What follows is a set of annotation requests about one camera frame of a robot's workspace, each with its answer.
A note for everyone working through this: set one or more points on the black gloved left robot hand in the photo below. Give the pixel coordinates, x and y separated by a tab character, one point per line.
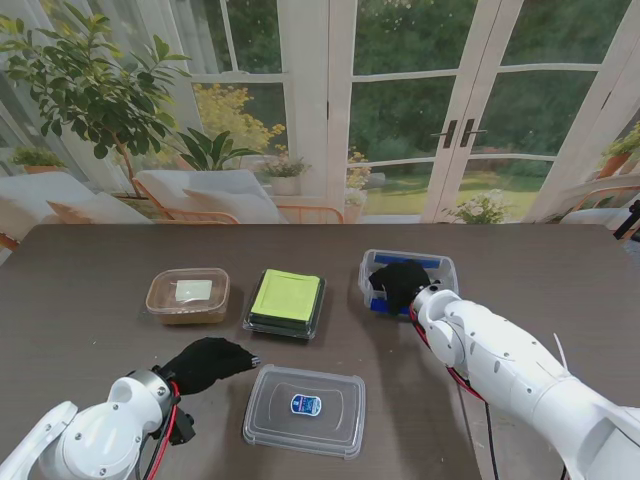
210	362

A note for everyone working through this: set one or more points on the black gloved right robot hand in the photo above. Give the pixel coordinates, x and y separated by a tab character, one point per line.
402	282

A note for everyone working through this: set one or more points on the clear container with blue clips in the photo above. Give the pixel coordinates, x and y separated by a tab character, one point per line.
446	277

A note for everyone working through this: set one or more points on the clear lid with white label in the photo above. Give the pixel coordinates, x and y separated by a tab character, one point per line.
190	290

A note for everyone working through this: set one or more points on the black plastic tray container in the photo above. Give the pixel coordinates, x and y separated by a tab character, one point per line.
320	310

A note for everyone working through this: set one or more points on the clear lid with green sticker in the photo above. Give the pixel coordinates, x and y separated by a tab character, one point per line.
287	297

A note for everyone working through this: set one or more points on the clear plastic lid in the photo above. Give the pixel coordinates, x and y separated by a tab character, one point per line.
305	410

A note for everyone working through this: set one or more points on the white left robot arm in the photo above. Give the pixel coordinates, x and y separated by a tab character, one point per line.
95	435

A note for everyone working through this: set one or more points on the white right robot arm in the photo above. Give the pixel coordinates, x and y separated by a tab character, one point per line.
510	370

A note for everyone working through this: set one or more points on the brown kraft paper container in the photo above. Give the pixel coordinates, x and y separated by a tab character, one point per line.
190	317

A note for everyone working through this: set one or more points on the white zip tie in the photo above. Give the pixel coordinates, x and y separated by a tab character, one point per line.
562	352

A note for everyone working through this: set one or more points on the printed sunroom backdrop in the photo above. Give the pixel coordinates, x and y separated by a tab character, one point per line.
400	100

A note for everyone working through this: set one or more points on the black tripod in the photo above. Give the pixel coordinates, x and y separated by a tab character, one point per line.
631	220

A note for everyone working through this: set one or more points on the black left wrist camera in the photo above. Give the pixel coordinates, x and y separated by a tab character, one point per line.
182	427

